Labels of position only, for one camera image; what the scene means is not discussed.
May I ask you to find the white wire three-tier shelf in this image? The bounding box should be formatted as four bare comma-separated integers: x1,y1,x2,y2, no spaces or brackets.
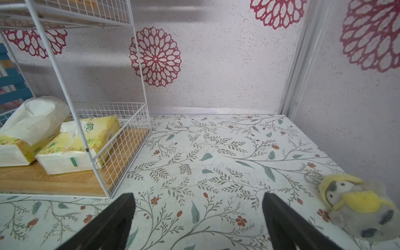
1,1,152,198

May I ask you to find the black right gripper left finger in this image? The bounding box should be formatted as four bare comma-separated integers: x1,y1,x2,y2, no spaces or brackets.
58,193,136,250

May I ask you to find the blue white slatted crate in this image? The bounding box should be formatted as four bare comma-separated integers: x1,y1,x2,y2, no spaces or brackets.
1,43,33,113

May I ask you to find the yellow grey penguin plush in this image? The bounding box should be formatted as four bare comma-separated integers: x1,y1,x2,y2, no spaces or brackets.
306,172,400,244

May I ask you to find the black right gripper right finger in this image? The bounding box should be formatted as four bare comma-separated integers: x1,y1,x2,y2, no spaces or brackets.
262,193,340,250

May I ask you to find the green tissue pack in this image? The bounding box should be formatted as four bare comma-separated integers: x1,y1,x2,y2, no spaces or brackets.
35,116,120,175
1,96,70,167

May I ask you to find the green tissue pack left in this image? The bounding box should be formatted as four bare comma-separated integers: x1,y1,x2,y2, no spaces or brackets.
1,96,70,167

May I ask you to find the green tissue pack right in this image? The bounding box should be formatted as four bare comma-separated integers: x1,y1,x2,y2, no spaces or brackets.
35,116,120,175

